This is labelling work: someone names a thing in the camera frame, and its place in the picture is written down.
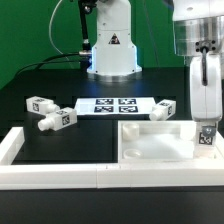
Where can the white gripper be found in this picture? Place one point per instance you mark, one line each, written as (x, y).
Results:
(206, 100)

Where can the white square tabletop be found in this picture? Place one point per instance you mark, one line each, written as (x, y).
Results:
(149, 141)

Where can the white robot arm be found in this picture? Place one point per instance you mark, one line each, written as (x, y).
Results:
(198, 27)

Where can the white marker sheet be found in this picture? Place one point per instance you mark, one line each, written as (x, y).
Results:
(114, 106)

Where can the white U-shaped fence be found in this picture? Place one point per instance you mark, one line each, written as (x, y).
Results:
(197, 172)

